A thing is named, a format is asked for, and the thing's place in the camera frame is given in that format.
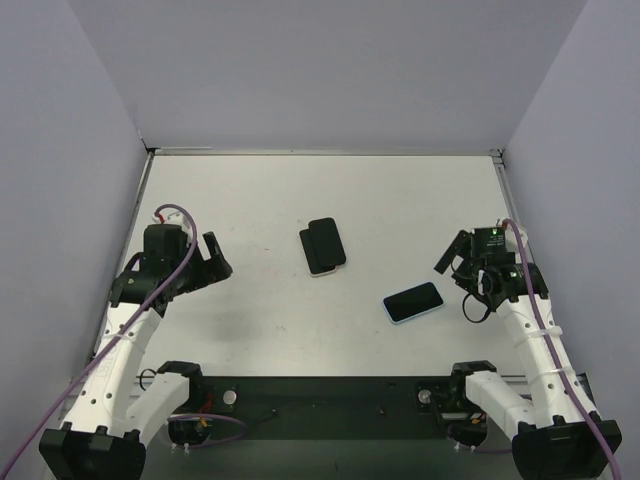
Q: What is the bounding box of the light blue phone case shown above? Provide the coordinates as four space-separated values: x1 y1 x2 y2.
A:
382 281 446 327

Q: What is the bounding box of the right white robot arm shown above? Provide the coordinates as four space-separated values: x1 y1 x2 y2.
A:
434 218 622 479

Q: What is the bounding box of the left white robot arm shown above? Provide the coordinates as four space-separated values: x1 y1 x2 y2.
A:
39 223 233 479

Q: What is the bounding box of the phone in white case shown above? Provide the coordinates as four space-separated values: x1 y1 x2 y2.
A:
299 229 337 277

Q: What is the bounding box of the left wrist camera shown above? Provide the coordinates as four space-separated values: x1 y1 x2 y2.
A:
152 210 191 233

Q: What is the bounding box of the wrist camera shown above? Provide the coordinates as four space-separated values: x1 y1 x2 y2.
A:
152 210 191 233
496 218 528 251

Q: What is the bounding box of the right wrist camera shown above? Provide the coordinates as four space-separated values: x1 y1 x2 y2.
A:
496 218 528 251

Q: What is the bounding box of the aluminium table frame rail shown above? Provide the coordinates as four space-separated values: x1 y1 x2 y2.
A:
114 150 523 377

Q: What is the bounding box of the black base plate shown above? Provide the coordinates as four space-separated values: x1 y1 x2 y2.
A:
168 376 488 447

